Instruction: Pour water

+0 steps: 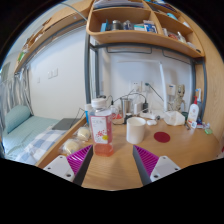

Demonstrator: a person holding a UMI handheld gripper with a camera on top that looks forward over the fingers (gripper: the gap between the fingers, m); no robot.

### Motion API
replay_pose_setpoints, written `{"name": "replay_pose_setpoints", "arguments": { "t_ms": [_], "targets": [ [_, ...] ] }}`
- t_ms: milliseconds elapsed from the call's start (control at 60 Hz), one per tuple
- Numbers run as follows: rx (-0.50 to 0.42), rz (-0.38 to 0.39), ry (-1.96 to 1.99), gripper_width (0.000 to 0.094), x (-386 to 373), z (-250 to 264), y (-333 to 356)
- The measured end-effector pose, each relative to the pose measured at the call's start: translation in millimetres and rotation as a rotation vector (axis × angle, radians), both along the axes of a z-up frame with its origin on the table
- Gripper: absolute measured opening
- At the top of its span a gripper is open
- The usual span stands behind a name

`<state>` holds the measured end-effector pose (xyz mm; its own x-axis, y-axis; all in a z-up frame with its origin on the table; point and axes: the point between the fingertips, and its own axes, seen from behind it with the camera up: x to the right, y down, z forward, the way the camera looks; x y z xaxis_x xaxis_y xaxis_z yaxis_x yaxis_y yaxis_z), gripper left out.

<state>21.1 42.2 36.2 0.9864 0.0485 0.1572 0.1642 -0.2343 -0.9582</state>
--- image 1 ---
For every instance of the blue bottle with white cap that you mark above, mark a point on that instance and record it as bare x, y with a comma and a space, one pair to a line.
87, 115

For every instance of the white power adapter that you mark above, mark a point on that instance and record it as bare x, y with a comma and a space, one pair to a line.
138, 108

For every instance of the green striped mattress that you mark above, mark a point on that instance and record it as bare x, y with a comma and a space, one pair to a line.
28, 131

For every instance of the grey patterned curtain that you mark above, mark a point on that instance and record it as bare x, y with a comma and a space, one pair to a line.
13, 93

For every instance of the flat round red coaster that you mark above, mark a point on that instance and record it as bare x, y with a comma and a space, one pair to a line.
162, 137

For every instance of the wooden shelf unit with items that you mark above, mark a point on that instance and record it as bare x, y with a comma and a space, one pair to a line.
140, 36

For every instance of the stainless steel mug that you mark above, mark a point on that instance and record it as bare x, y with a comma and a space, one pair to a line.
125, 107

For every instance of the white desk lamp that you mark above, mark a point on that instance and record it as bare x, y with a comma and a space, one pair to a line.
163, 90

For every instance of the white power strip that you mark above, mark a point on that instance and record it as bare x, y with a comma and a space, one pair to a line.
148, 115

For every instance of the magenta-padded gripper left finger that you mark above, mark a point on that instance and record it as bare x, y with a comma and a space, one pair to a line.
63, 166

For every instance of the small black block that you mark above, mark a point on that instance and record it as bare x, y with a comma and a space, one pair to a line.
128, 119

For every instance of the small green item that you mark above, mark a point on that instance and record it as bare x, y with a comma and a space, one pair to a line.
208, 131

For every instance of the grey metal bed frame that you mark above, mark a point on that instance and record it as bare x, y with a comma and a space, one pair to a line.
87, 73

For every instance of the black power adapter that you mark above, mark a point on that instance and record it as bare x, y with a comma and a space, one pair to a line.
145, 106

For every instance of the white light switch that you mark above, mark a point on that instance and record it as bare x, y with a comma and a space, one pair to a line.
52, 73

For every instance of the long wooden shelf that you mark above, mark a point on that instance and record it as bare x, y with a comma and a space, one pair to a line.
50, 28

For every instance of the white cup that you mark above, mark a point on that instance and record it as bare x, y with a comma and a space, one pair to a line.
135, 130

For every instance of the tree creature figurine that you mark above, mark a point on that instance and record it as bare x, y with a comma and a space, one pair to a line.
180, 96

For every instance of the white spray bottle, red nozzle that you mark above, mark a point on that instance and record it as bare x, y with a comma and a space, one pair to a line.
192, 115

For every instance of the white wall outlet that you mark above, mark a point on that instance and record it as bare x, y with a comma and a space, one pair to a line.
136, 86
148, 86

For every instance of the small white earbuds case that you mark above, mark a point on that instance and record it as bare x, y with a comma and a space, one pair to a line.
151, 122

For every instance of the blue checkered blanket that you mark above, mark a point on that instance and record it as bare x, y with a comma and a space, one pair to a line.
40, 145

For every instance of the pink drink bottle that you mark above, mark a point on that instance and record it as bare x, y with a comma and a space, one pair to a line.
100, 133

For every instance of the green pillow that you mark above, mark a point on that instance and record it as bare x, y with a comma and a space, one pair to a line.
16, 117

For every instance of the dark grey laptop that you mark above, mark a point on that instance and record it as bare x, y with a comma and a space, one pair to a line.
65, 124

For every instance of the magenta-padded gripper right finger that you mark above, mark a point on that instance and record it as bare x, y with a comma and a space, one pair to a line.
160, 166

